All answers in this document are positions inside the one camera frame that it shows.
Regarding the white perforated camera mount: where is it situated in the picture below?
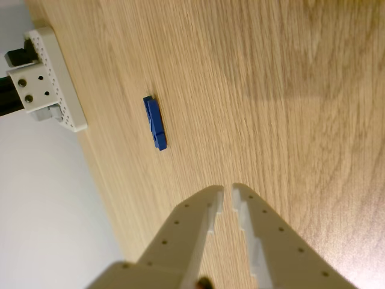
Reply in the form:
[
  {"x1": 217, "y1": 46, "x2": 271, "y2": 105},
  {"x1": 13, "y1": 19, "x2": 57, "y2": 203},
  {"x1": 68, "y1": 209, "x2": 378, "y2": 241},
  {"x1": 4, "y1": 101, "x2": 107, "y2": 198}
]
[{"x1": 5, "y1": 26, "x2": 88, "y2": 133}]

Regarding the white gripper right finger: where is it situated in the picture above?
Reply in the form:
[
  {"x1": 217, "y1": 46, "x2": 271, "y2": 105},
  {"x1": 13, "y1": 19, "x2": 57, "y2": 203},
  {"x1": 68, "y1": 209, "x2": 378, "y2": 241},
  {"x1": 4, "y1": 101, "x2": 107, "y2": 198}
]
[{"x1": 231, "y1": 182, "x2": 360, "y2": 289}]

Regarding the black bar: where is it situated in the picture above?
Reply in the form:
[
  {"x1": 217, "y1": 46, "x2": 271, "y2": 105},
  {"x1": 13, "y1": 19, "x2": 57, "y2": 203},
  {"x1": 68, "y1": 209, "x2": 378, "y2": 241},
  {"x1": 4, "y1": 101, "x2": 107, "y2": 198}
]
[{"x1": 0, "y1": 76, "x2": 23, "y2": 118}]

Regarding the blue peg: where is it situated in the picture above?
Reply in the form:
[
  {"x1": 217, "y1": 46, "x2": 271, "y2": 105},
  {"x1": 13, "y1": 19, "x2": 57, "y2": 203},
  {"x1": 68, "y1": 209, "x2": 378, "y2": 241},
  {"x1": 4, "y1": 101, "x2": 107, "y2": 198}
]
[{"x1": 143, "y1": 95, "x2": 168, "y2": 151}]

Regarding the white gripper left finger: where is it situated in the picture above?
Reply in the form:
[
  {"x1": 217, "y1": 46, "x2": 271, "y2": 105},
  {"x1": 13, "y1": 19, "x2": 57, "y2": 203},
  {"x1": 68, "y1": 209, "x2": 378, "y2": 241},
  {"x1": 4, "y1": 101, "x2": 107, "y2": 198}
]
[{"x1": 137, "y1": 185, "x2": 226, "y2": 289}]

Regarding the small black block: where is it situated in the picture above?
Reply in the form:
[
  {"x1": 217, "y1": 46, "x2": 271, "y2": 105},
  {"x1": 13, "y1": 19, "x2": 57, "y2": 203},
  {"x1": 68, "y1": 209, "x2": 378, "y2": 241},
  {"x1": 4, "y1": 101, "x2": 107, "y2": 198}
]
[{"x1": 4, "y1": 48, "x2": 34, "y2": 67}]

